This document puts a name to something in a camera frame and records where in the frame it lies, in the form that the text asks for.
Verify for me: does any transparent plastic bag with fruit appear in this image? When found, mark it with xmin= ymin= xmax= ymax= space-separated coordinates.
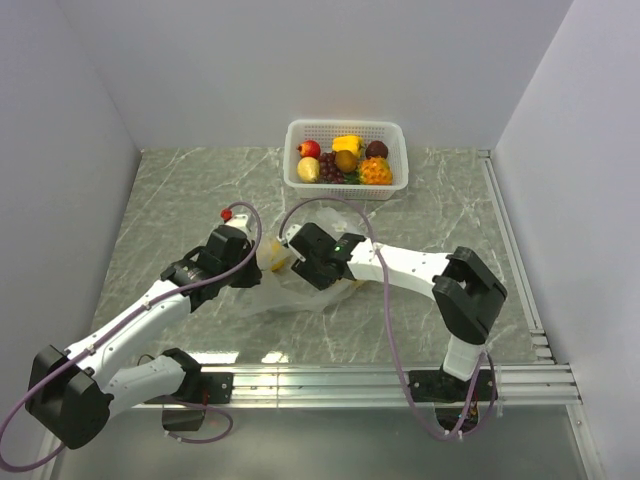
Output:
xmin=239 ymin=207 xmax=371 ymax=319

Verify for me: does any red grape bunch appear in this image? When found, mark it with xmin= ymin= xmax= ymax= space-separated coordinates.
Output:
xmin=318 ymin=151 xmax=344 ymax=184

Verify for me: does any brown kiwi fruit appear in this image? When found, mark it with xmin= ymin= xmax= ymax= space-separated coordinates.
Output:
xmin=334 ymin=150 xmax=359 ymax=173

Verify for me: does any orange spiky pineapple toy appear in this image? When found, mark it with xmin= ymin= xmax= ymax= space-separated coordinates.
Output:
xmin=343 ymin=157 xmax=393 ymax=186

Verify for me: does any yellow bell pepper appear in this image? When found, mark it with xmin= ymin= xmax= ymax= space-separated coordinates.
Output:
xmin=332 ymin=135 xmax=365 ymax=158

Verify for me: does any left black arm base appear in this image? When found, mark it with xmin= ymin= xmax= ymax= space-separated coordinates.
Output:
xmin=159 ymin=348 xmax=234 ymax=445

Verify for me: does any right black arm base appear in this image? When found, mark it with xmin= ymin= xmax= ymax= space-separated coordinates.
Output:
xmin=408 ymin=369 xmax=498 ymax=435

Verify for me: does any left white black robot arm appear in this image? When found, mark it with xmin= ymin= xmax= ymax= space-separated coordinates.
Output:
xmin=25 ymin=214 xmax=262 ymax=450

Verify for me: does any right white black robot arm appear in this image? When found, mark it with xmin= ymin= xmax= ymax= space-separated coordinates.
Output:
xmin=281 ymin=223 xmax=508 ymax=400

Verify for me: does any yellow fruit in bag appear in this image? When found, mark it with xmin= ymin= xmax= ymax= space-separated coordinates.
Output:
xmin=256 ymin=236 xmax=292 ymax=272

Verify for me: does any dark purple passion fruit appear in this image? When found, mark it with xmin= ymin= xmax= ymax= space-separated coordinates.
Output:
xmin=365 ymin=141 xmax=389 ymax=159

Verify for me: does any yellow lemon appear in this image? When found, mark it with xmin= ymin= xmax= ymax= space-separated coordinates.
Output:
xmin=296 ymin=156 xmax=320 ymax=184

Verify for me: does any white perforated plastic basket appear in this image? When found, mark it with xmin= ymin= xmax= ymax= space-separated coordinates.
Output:
xmin=282 ymin=119 xmax=409 ymax=201

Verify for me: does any red apple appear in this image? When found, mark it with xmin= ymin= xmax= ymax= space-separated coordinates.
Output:
xmin=297 ymin=140 xmax=322 ymax=159

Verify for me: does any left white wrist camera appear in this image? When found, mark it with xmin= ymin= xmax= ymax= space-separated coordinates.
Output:
xmin=220 ymin=208 xmax=254 ymax=236

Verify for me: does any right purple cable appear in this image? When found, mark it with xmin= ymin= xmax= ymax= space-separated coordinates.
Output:
xmin=277 ymin=197 xmax=499 ymax=442

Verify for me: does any aluminium mounting rail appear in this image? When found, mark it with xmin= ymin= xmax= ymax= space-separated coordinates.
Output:
xmin=29 ymin=324 xmax=584 ymax=480

